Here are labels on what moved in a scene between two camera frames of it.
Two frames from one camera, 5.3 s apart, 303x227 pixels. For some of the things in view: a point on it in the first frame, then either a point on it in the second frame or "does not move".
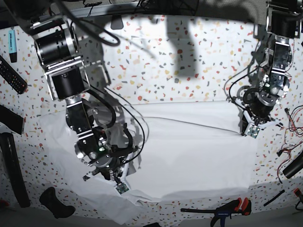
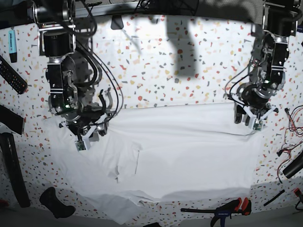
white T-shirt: x=194 y=149 does not move
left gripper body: x=114 y=167 -> x=86 y=126
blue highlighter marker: x=12 y=46 does not move
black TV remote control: x=11 y=77 does not move
